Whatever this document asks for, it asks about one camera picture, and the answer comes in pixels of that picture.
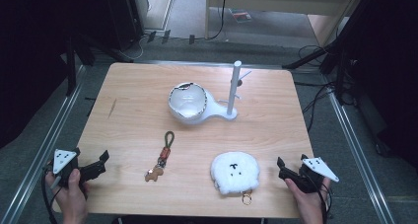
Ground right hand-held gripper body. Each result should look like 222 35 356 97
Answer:
297 153 340 194

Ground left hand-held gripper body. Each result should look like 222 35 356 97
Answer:
51 147 87 188

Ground person's right hand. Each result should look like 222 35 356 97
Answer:
284 177 331 224

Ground person's left hand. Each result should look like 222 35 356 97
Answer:
44 168 91 224

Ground white fluffy pouch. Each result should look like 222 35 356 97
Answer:
209 151 261 206

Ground black metal stand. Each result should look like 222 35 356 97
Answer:
64 35 87 98

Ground white jewelry stand with bowl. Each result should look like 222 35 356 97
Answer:
168 60 253 126

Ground black tripod leg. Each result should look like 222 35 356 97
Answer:
281 41 338 70

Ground black cabinet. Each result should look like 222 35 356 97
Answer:
104 0 146 52

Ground book with red cover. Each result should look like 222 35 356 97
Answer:
229 8 253 24

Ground light wooden furniture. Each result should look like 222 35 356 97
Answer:
204 0 364 48

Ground aluminium floor rail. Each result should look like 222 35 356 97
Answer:
0 65 88 224
323 75 397 224

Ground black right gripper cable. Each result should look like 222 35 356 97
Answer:
304 171 333 224

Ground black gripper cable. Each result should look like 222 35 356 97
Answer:
40 166 63 224
304 171 333 224

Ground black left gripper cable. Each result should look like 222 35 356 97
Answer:
40 166 63 224

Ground gingerbread man keychain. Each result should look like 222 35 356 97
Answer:
143 130 175 183

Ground black floor cables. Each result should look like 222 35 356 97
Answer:
293 44 343 133

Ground white floor cable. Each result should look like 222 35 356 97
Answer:
126 33 149 61

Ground black hanging cable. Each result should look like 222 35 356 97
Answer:
207 0 229 41

